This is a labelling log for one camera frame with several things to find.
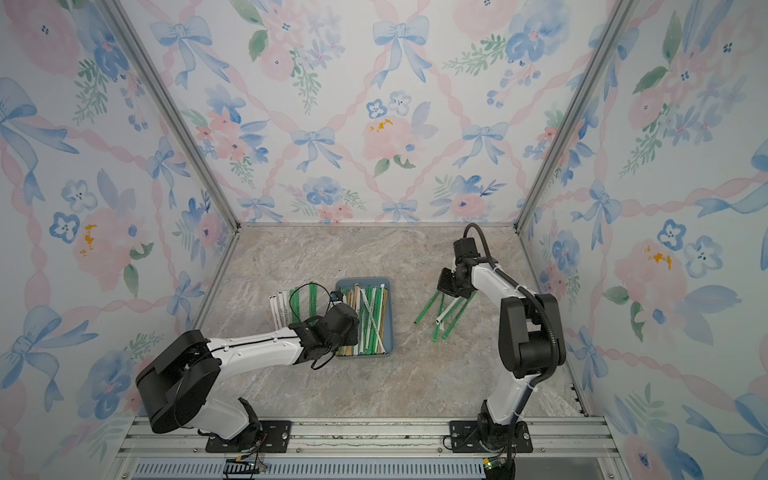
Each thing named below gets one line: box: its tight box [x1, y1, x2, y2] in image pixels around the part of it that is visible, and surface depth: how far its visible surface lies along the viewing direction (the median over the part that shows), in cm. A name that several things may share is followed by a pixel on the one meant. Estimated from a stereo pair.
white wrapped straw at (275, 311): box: [268, 294, 281, 331], surface depth 98 cm
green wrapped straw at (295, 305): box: [290, 288, 300, 324], surface depth 100 cm
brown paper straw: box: [380, 288, 389, 339], surface depth 97 cm
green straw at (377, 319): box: [373, 288, 383, 355], surface depth 95 cm
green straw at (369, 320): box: [363, 287, 374, 355], surface depth 97 cm
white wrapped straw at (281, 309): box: [277, 291, 287, 328], surface depth 97 cm
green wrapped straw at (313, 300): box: [309, 284, 317, 318], surface depth 102 cm
